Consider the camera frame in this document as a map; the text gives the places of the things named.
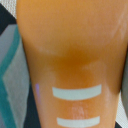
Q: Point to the yellow toy bread loaf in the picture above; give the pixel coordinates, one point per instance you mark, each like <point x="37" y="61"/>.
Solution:
<point x="75" y="51"/>

